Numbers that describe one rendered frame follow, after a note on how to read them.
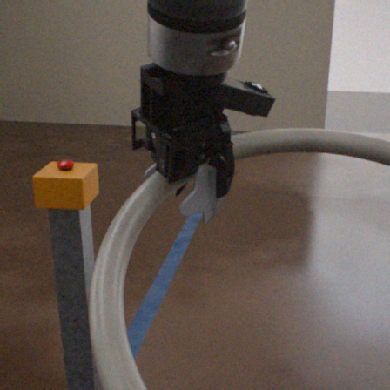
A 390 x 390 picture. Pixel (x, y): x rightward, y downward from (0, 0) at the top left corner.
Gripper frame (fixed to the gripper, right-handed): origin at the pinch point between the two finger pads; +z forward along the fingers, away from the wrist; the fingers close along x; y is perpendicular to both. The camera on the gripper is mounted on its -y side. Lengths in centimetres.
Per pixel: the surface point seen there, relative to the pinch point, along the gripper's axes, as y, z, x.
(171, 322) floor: -59, 171, -74
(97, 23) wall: -256, 227, -478
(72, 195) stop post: -5, 38, -46
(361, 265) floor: -178, 186, -46
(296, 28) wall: -404, 198, -305
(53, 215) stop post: -1, 45, -50
